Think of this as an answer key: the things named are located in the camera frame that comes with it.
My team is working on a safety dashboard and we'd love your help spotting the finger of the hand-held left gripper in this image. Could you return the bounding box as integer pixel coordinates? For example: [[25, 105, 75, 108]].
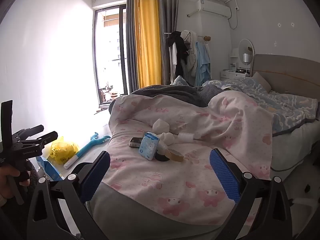
[[18, 125, 45, 141], [36, 131, 59, 153]]

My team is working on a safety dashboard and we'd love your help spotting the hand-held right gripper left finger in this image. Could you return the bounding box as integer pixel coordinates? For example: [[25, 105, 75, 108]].
[[27, 151, 111, 240]]

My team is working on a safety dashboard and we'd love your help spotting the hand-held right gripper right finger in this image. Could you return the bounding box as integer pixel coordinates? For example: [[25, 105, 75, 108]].
[[209, 148, 293, 240]]

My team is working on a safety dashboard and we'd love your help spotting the blue plastic bag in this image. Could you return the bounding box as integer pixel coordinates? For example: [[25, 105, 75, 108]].
[[36, 155, 65, 182]]

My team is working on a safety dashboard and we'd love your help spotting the black tissue pack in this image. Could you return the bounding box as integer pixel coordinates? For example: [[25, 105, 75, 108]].
[[129, 137, 144, 148]]

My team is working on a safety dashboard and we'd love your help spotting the black tape roll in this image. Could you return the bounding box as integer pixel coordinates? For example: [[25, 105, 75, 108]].
[[154, 150, 170, 162]]

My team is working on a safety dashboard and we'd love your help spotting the white wad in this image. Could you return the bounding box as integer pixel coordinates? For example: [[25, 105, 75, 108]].
[[156, 132, 176, 153]]

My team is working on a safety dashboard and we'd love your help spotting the white sock ball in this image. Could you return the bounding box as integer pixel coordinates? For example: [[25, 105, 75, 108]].
[[152, 118, 171, 133]]

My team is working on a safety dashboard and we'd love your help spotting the person's left hand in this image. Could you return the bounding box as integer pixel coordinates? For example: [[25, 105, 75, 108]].
[[0, 166, 30, 207]]

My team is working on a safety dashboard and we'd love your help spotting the yellow plastic bag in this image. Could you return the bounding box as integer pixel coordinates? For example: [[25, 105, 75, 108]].
[[49, 136, 80, 165]]

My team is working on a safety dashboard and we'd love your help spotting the blue plush back scratcher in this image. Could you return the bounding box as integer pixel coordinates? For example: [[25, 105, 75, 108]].
[[64, 132, 111, 170]]

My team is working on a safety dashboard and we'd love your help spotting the dark fuzzy cloth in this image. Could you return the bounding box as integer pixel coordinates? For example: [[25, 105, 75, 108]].
[[26, 159, 39, 195]]

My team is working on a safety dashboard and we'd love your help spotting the pink printed blanket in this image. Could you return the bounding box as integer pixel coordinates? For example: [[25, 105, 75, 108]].
[[101, 91, 274, 227]]

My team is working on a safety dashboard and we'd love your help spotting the cardboard tape roll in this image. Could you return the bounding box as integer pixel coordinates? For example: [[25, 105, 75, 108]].
[[167, 148, 184, 162]]

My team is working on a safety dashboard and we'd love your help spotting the blue tissue packet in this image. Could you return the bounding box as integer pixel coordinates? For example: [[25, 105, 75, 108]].
[[139, 131, 160, 161]]

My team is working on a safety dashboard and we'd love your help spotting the blue patterned quilt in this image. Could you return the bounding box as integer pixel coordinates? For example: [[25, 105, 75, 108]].
[[202, 77, 318, 137]]

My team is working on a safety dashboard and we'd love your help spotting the grey fleece blanket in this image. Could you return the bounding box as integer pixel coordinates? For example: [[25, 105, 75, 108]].
[[109, 84, 225, 115]]

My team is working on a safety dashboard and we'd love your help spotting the white dresser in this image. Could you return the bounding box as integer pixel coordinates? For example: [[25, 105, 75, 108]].
[[220, 69, 252, 82]]

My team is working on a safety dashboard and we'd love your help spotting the beige pillow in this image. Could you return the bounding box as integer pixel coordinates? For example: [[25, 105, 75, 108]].
[[251, 72, 272, 93]]

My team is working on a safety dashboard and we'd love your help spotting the blue patterned pillow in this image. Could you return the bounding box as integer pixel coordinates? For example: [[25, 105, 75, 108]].
[[173, 76, 190, 87]]

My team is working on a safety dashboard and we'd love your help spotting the white shelf organizer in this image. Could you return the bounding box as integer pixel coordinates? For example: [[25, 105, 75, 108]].
[[229, 49, 239, 72]]

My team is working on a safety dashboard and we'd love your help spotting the black framed window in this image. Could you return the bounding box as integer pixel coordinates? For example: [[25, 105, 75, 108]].
[[92, 4, 129, 105]]

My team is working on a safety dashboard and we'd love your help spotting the light blue garment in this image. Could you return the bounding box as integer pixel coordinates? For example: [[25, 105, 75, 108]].
[[194, 41, 212, 87]]

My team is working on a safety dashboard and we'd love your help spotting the white table lamp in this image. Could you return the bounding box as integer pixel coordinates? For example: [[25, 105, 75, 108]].
[[242, 53, 251, 75]]

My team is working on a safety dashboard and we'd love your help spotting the beige bed headboard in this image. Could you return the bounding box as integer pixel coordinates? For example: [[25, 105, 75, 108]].
[[251, 54, 320, 103]]

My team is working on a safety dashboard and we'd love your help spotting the grey curtain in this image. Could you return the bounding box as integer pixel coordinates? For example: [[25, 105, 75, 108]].
[[126, 0, 140, 94], [157, 0, 179, 85]]

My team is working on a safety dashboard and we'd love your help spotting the white jacket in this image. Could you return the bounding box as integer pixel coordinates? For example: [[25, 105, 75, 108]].
[[181, 30, 199, 78]]

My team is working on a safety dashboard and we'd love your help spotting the round mirror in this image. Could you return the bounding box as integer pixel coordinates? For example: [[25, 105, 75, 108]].
[[237, 39, 255, 65]]

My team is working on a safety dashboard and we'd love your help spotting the white shirt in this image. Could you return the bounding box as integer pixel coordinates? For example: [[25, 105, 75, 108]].
[[169, 42, 178, 73]]

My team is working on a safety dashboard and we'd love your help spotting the yellow curtain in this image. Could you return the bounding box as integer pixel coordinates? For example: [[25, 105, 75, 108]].
[[135, 0, 162, 89]]

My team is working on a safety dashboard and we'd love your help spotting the black garment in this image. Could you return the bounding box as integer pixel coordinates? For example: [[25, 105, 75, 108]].
[[168, 31, 190, 77]]

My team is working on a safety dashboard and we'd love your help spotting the white air conditioner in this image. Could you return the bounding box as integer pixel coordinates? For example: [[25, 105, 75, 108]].
[[196, 0, 232, 19]]

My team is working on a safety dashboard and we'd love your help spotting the white air conditioner cable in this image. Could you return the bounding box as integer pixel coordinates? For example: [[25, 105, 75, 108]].
[[226, 0, 239, 30]]

